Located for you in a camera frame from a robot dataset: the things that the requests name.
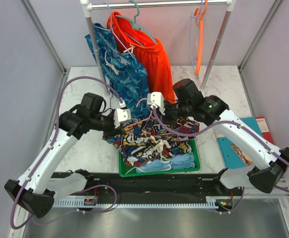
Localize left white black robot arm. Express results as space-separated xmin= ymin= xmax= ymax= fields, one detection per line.
xmin=4 ymin=93 xmax=131 ymax=218

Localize red book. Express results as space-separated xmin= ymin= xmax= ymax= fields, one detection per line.
xmin=255 ymin=117 xmax=274 ymax=144

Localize white metal clothes rack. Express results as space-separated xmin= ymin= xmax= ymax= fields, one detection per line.
xmin=80 ymin=0 xmax=236 ymax=89

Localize comic print shorts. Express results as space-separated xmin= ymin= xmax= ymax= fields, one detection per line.
xmin=103 ymin=130 xmax=191 ymax=164

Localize blue orange patterned garment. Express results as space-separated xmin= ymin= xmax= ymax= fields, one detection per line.
xmin=123 ymin=155 xmax=147 ymax=167

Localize light blue garment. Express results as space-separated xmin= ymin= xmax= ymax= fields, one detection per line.
xmin=126 ymin=153 xmax=195 ymax=174

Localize teal blue folder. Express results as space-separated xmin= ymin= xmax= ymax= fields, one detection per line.
xmin=215 ymin=117 xmax=263 ymax=169

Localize orange hanger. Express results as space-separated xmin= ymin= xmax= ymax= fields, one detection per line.
xmin=194 ymin=0 xmax=208 ymax=76

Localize pink hanger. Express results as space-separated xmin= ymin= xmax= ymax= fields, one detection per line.
xmin=123 ymin=111 xmax=200 ymax=141

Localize white slotted cable duct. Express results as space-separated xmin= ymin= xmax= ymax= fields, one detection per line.
xmin=53 ymin=196 xmax=218 ymax=209

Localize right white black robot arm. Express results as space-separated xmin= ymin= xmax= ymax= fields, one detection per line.
xmin=152 ymin=79 xmax=289 ymax=195

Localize lavender hanger holding blue shorts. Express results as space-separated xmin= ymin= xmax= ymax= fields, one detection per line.
xmin=103 ymin=2 xmax=135 ymax=58

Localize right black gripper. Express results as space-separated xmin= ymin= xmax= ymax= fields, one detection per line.
xmin=155 ymin=99 xmax=192 ymax=126

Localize pink illustrated book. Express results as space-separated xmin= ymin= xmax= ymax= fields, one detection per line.
xmin=231 ymin=144 xmax=253 ymax=166

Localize orange shorts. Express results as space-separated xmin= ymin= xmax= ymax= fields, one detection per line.
xmin=107 ymin=11 xmax=175 ymax=101

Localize green plastic tray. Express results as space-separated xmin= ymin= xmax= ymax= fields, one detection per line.
xmin=119 ymin=140 xmax=201 ymax=178

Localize blue leaf print shorts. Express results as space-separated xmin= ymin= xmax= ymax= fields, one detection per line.
xmin=94 ymin=23 xmax=149 ymax=119

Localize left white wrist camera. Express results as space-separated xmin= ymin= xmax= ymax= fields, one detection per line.
xmin=114 ymin=101 xmax=132 ymax=121

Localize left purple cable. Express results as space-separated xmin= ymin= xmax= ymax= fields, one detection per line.
xmin=10 ymin=76 xmax=125 ymax=230

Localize teal hanger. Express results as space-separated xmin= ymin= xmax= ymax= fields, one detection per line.
xmin=116 ymin=0 xmax=157 ymax=44

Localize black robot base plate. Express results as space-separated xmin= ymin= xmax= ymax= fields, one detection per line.
xmin=50 ymin=168 xmax=244 ymax=214

